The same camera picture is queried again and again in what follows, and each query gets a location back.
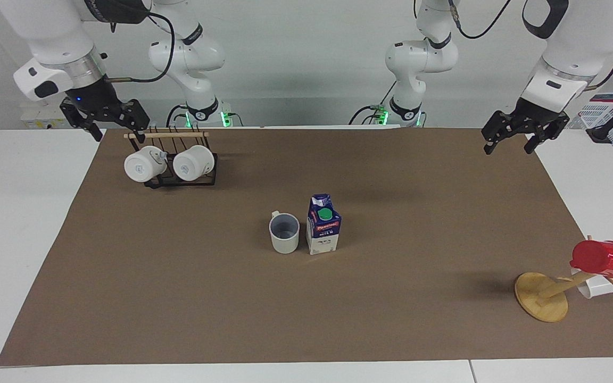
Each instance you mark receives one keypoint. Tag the white cup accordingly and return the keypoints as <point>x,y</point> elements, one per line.
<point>599,289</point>

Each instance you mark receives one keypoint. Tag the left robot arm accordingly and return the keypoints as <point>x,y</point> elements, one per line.
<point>578,37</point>

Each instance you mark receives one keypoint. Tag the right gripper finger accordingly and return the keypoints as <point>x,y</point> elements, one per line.
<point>135,116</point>
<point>84,119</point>

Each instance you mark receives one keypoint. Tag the grey cup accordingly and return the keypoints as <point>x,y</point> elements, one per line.
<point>284,242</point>

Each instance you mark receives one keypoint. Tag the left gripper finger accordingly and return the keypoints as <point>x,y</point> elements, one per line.
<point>546,135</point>
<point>500,130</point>

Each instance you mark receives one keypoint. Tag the blue white milk carton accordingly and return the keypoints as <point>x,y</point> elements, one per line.
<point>323,234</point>

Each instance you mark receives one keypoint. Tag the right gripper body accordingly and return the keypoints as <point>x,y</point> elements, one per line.
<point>93,94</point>

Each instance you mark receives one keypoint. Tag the red cup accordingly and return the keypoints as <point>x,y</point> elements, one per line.
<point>604,259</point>

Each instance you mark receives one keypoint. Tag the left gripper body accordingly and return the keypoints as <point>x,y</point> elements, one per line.
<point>541,114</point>

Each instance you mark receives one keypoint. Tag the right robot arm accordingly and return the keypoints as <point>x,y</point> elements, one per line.
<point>51,32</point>

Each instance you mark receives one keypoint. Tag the white mug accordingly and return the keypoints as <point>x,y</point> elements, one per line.
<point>141,165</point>
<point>192,163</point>

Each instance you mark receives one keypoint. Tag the wooden mug tree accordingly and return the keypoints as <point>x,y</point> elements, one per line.
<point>540,298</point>

